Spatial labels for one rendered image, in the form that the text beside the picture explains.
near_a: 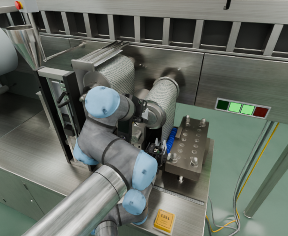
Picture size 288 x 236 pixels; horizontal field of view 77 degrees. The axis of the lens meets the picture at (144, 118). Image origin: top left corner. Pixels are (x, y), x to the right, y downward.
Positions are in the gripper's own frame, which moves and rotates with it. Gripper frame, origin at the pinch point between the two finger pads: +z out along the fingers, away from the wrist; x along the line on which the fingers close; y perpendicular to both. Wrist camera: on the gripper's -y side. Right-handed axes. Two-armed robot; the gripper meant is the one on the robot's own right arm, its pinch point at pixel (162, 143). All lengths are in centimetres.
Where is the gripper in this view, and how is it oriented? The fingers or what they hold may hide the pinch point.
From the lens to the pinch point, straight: 88.5
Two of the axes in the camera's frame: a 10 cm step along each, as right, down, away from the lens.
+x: -9.3, -2.2, 3.0
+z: 3.7, -5.5, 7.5
